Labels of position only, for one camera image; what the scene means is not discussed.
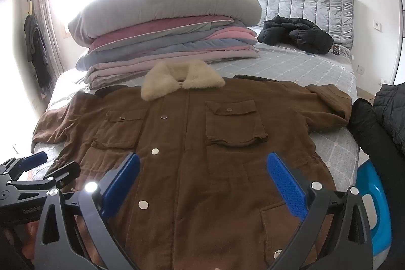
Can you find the blue white plastic toy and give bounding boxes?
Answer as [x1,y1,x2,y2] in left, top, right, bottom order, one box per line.
[357,161,391,258]

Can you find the black puffer jacket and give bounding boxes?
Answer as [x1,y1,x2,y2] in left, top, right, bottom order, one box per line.
[257,16,334,55]

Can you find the maroon folded blanket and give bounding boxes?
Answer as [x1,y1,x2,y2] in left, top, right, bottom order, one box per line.
[89,15,235,51]

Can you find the dark grey quilted jacket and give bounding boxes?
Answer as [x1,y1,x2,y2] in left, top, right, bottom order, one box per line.
[373,83,405,160]

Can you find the hanging dark clothes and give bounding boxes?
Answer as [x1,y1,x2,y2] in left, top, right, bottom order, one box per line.
[24,14,53,89]

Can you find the black cloth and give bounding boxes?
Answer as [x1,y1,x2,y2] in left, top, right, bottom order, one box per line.
[348,97,405,191]

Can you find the brown jacket with fleece collar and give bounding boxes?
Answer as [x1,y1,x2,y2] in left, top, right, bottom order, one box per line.
[32,61,353,270]

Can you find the large grey pillow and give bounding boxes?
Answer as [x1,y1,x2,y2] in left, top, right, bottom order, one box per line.
[68,0,263,39]

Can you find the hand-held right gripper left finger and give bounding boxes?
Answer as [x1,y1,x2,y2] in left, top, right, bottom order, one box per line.
[33,152,141,270]

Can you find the grey padded headboard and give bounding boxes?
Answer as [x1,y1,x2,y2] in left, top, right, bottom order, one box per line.
[228,0,355,51]

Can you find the stack of folded clothes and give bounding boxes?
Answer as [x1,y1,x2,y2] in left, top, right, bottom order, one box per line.
[76,33,258,71]

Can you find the bed with grey bedspread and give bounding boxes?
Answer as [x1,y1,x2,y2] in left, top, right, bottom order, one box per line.
[32,42,361,226]

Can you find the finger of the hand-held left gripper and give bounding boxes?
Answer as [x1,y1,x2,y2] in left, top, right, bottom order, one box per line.
[0,151,48,182]
[44,161,81,190]

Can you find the pink folded blanket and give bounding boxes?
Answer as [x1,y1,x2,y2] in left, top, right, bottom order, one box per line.
[202,25,258,46]

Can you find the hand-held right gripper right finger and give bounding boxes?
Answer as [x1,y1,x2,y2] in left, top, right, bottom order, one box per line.
[267,151,374,270]

